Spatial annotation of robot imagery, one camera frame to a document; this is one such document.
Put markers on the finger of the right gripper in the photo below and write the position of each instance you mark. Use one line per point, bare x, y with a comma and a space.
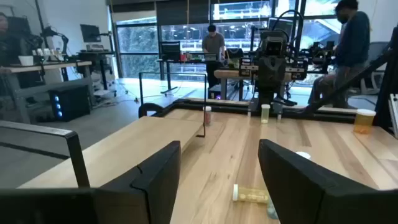
266, 73
279, 73

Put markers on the white cup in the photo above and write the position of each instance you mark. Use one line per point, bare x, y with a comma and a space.
26, 60

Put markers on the clear yellow pill bottle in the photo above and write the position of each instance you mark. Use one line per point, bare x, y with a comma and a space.
252, 195

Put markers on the black desk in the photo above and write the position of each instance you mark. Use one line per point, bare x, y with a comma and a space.
168, 77

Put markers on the grey office chair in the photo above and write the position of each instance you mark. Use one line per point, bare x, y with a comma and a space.
376, 56

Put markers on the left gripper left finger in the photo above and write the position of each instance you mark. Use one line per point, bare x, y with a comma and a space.
149, 193

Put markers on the black monitor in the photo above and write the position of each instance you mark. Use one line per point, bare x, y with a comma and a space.
90, 32
170, 50

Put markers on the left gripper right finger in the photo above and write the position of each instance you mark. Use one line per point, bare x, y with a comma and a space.
298, 193

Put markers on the blue bottle with pink pills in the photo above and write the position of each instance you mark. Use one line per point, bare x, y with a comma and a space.
207, 117

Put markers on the black computer tower blue lights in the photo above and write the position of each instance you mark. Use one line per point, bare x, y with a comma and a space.
74, 102

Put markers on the person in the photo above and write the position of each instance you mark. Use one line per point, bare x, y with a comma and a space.
3, 28
351, 43
213, 43

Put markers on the wooden top desk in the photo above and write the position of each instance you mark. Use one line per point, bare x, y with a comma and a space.
46, 66
227, 74

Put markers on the large orange medicine bottle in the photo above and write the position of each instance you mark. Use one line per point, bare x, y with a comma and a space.
363, 123

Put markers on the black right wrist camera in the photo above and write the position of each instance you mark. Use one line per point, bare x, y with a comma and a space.
274, 46

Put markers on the light green medicine bottle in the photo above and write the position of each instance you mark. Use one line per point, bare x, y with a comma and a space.
265, 115

